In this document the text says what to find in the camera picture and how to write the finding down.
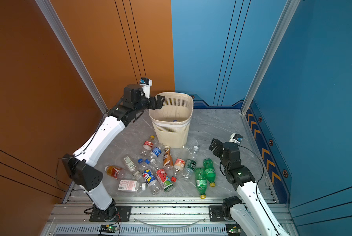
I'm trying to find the pepsi bottle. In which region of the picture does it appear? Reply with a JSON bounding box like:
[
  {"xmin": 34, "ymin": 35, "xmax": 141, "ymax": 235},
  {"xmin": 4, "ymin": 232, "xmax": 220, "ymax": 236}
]
[{"xmin": 142, "ymin": 169, "xmax": 161, "ymax": 195}]

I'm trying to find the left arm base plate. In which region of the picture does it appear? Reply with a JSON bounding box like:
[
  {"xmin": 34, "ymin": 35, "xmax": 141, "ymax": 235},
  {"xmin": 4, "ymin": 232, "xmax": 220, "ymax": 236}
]
[{"xmin": 89, "ymin": 206, "xmax": 132, "ymax": 223}]

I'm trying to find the red green label bottle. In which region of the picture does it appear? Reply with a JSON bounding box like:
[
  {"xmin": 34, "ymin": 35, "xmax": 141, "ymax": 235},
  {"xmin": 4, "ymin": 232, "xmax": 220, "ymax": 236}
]
[{"xmin": 156, "ymin": 169, "xmax": 174, "ymax": 192}]

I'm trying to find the flat bottle pink label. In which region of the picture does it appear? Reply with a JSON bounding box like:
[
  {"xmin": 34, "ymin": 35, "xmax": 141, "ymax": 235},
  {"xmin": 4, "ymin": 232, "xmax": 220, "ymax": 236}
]
[{"xmin": 118, "ymin": 180, "xmax": 147, "ymax": 192}]

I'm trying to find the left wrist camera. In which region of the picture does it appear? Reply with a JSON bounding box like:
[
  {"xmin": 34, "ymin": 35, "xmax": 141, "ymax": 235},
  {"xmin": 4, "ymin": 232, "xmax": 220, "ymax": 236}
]
[{"xmin": 139, "ymin": 78, "xmax": 152, "ymax": 99}]

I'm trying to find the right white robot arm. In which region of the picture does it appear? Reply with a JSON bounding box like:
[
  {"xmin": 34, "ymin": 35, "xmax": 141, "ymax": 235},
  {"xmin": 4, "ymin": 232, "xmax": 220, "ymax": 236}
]
[{"xmin": 209, "ymin": 139, "xmax": 288, "ymax": 236}]

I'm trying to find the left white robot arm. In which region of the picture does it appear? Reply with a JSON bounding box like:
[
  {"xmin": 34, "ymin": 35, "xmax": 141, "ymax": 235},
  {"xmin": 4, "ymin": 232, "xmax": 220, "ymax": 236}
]
[{"xmin": 61, "ymin": 95, "xmax": 165, "ymax": 221}]

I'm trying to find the green bottle yellow cap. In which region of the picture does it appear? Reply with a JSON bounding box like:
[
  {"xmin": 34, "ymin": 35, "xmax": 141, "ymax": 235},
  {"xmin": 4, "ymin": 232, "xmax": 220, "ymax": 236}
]
[{"xmin": 195, "ymin": 168, "xmax": 207, "ymax": 199}]

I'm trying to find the cream plastic waste bin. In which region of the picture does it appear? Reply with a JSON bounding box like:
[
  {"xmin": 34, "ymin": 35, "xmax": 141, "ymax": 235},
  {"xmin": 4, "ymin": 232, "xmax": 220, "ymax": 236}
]
[{"xmin": 149, "ymin": 92, "xmax": 194, "ymax": 148}]

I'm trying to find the orange juice bottle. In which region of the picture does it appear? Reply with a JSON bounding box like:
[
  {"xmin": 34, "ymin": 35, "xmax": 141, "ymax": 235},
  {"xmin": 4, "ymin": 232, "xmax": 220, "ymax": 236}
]
[{"xmin": 104, "ymin": 165, "xmax": 125, "ymax": 180}]

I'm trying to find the clear bottle yellow cap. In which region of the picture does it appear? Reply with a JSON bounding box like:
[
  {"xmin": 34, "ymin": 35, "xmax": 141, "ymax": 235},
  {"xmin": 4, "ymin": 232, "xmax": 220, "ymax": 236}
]
[{"xmin": 140, "ymin": 135, "xmax": 155, "ymax": 156}]

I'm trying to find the right green circuit board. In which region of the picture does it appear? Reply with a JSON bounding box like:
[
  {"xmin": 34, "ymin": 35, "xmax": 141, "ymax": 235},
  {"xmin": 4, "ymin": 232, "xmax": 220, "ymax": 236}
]
[{"xmin": 226, "ymin": 225, "xmax": 241, "ymax": 236}]

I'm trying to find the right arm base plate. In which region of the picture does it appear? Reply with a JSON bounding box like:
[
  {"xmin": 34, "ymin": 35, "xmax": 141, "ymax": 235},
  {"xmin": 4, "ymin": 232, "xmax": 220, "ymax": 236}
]
[{"xmin": 208, "ymin": 205, "xmax": 232, "ymax": 222}]

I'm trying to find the clear bottle green label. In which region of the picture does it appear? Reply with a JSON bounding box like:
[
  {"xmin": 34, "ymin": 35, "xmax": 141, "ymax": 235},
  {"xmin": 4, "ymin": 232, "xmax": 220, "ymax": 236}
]
[{"xmin": 183, "ymin": 146, "xmax": 199, "ymax": 181}]

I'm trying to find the small cup pink label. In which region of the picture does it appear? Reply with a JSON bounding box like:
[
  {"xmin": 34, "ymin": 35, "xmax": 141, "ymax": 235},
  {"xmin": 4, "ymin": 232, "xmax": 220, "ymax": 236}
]
[{"xmin": 174, "ymin": 158, "xmax": 186, "ymax": 171}]

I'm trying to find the clear bottle blue cap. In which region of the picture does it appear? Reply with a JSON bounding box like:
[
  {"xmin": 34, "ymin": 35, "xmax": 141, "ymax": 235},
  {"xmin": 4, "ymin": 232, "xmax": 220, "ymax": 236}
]
[{"xmin": 145, "ymin": 159, "xmax": 162, "ymax": 172}]

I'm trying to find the left green circuit board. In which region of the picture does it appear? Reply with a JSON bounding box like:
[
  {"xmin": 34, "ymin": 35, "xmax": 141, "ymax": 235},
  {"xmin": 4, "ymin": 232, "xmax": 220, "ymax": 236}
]
[{"xmin": 99, "ymin": 224, "xmax": 120, "ymax": 235}]

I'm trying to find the green circuit board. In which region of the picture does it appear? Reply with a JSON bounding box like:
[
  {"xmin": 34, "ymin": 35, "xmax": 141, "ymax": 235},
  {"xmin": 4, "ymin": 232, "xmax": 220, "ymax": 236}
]
[
  {"xmin": 99, "ymin": 224, "xmax": 120, "ymax": 235},
  {"xmin": 226, "ymin": 225, "xmax": 241, "ymax": 236}
]

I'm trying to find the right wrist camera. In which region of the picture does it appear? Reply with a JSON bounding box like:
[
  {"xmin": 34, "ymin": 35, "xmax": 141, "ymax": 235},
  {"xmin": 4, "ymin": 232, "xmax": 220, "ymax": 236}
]
[{"xmin": 230, "ymin": 133, "xmax": 243, "ymax": 144}]

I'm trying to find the clear bottle blue white label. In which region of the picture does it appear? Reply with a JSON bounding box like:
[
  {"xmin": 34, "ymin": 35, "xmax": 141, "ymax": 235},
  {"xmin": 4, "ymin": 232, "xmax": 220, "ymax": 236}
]
[{"xmin": 147, "ymin": 144, "xmax": 165, "ymax": 160}]

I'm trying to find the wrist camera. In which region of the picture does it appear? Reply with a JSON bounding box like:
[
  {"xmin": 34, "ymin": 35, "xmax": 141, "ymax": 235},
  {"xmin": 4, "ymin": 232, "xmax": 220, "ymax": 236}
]
[
  {"xmin": 230, "ymin": 133, "xmax": 243, "ymax": 144},
  {"xmin": 139, "ymin": 78, "xmax": 152, "ymax": 99}
]

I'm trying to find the white green label bottle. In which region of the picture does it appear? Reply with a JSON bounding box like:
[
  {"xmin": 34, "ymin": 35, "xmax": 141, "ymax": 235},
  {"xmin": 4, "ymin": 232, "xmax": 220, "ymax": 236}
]
[{"xmin": 123, "ymin": 155, "xmax": 142, "ymax": 181}]

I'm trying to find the brown coffee bottle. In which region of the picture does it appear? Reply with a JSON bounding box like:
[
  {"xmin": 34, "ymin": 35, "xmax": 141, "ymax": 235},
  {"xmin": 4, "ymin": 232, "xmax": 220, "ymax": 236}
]
[{"xmin": 163, "ymin": 146, "xmax": 174, "ymax": 171}]

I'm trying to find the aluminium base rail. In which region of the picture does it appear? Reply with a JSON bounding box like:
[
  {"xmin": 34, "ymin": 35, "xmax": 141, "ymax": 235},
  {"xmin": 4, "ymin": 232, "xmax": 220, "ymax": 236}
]
[{"xmin": 40, "ymin": 196, "xmax": 286, "ymax": 236}]

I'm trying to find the aluminium corner post left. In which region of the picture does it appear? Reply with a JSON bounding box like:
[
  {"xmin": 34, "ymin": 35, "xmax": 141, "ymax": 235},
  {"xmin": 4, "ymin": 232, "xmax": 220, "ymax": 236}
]
[{"xmin": 35, "ymin": 0, "xmax": 108, "ymax": 113}]

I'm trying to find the aluminium corner post right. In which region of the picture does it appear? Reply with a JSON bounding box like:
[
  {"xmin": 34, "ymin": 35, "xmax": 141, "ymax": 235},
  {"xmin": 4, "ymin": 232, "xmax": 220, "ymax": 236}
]
[{"xmin": 241, "ymin": 0, "xmax": 301, "ymax": 115}]

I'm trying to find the aluminium corner post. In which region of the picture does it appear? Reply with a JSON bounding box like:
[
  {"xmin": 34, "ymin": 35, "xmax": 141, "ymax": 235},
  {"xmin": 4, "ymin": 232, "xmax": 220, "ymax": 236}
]
[
  {"xmin": 241, "ymin": 0, "xmax": 301, "ymax": 115},
  {"xmin": 35, "ymin": 0, "xmax": 108, "ymax": 113}
]

